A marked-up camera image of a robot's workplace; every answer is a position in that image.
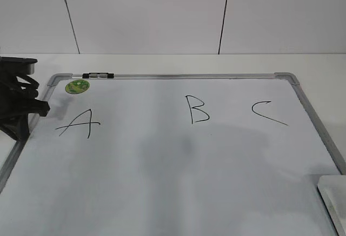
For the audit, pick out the white whiteboard eraser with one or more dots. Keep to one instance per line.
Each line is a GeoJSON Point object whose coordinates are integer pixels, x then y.
{"type": "Point", "coordinates": [332, 191]}

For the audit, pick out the green round magnet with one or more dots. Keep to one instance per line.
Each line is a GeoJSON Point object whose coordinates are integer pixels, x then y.
{"type": "Point", "coordinates": [77, 86]}

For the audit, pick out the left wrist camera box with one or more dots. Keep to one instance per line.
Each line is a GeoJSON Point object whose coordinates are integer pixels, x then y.
{"type": "Point", "coordinates": [18, 65]}

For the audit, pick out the white magnetic whiteboard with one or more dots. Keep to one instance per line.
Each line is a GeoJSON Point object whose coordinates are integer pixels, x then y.
{"type": "Point", "coordinates": [171, 155]}

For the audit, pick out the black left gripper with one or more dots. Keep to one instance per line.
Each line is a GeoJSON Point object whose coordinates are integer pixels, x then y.
{"type": "Point", "coordinates": [19, 94]}

